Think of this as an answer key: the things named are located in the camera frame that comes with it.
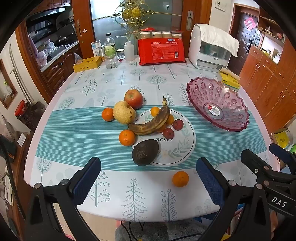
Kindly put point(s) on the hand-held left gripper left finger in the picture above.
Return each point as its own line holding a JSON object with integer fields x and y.
{"x": 86, "y": 183}

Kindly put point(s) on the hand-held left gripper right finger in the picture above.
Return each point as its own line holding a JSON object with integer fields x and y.
{"x": 209, "y": 180}

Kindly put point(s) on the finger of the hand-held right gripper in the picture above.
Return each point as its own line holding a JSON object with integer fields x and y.
{"x": 276, "y": 149}
{"x": 251, "y": 160}

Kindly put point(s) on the small red fruit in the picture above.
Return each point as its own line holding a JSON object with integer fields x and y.
{"x": 168, "y": 133}
{"x": 178, "y": 124}

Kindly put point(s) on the pink glass fruit bowl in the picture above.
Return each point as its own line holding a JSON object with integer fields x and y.
{"x": 219, "y": 102}

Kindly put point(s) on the dark avocado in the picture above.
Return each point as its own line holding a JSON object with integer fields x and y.
{"x": 145, "y": 153}

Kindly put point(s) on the yellow pear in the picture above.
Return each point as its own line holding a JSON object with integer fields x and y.
{"x": 123, "y": 113}

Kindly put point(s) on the overripe brown banana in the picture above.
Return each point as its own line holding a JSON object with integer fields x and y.
{"x": 150, "y": 126}

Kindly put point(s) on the red apple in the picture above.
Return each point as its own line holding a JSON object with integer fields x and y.
{"x": 133, "y": 98}

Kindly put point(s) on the yellow cardboard box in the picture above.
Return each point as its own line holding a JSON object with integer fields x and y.
{"x": 281, "y": 138}

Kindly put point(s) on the green packet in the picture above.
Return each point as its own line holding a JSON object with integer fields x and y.
{"x": 292, "y": 148}

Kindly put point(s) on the tree print tablecloth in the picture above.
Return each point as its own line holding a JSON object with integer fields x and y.
{"x": 92, "y": 139}

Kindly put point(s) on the grey fluffy cushion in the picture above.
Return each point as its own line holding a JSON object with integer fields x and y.
{"x": 161, "y": 231}

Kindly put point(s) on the yellow packet stack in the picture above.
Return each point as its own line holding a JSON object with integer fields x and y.
{"x": 229, "y": 80}

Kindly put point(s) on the red lidded container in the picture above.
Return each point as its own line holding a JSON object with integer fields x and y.
{"x": 20, "y": 107}

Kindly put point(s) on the dark entrance door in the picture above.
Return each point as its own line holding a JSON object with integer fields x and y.
{"x": 242, "y": 46}

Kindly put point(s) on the white countertop appliance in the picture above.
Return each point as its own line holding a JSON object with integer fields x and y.
{"x": 208, "y": 58}

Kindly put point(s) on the wooden kitchen cabinet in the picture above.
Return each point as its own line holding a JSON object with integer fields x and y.
{"x": 57, "y": 69}

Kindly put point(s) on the yellow tissue box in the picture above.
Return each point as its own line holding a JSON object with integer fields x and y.
{"x": 87, "y": 64}

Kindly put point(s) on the clear glass cup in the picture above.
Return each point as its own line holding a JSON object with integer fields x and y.
{"x": 111, "y": 60}

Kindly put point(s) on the white towel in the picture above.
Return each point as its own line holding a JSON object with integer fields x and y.
{"x": 222, "y": 37}

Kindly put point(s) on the clear plastic bag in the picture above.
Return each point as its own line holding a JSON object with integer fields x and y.
{"x": 77, "y": 58}

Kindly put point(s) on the red door decoration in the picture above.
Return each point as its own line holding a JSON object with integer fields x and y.
{"x": 250, "y": 23}

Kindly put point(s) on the small drinking glass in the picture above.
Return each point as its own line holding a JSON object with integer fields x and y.
{"x": 121, "y": 54}

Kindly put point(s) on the small printed card box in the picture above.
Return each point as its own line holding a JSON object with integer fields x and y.
{"x": 95, "y": 47}

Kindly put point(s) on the white squeeze bottle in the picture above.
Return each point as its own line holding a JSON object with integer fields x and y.
{"x": 129, "y": 52}

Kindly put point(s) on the red paper cup package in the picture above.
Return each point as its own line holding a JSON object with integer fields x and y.
{"x": 161, "y": 51}

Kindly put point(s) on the green label plastic bottle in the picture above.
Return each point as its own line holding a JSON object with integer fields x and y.
{"x": 109, "y": 45}

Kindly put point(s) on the frosted glass door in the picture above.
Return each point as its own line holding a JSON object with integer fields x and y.
{"x": 104, "y": 25}

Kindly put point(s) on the wooden wall cabinet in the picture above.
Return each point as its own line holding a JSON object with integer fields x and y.
{"x": 266, "y": 88}

